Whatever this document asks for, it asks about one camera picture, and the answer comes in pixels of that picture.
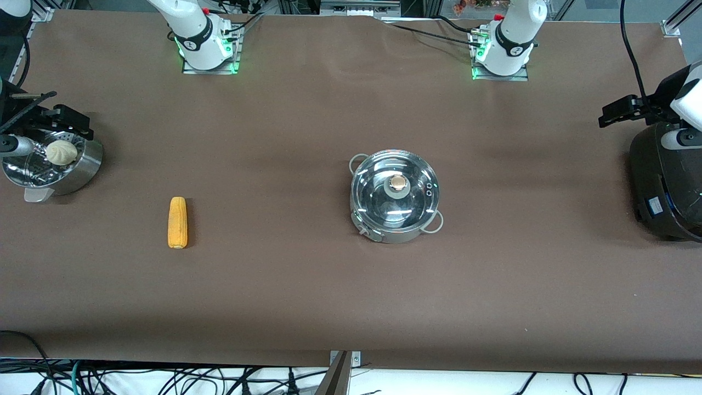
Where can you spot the beige steamed bun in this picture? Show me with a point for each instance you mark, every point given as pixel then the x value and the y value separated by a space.
pixel 61 152

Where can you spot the black rice cooker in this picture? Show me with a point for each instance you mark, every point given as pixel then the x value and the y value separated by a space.
pixel 669 192

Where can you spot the yellow corn cob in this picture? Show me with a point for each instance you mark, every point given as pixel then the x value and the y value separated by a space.
pixel 177 222

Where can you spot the grey metal box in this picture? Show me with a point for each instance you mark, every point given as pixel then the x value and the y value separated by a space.
pixel 359 6

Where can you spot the brown table cover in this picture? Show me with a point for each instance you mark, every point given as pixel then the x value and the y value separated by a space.
pixel 329 302

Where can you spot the grey metal pole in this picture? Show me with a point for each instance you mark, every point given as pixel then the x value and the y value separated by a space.
pixel 334 381

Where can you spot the steel steamer pot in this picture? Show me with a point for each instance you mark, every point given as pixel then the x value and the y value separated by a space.
pixel 82 164

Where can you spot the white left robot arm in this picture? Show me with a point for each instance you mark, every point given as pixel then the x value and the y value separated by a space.
pixel 510 44

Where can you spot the silver corner bracket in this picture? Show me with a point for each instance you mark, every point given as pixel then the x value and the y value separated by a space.
pixel 43 14
pixel 671 28

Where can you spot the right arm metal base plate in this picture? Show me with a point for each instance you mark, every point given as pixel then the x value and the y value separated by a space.
pixel 211 71

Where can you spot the glass pot lid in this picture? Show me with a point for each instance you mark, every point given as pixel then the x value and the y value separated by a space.
pixel 396 185

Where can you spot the stainless steel pot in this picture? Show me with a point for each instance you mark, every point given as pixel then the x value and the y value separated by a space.
pixel 395 236

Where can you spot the small silver table bracket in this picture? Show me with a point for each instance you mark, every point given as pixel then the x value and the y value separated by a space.
pixel 356 359

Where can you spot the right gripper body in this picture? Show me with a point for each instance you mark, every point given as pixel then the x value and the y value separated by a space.
pixel 34 117

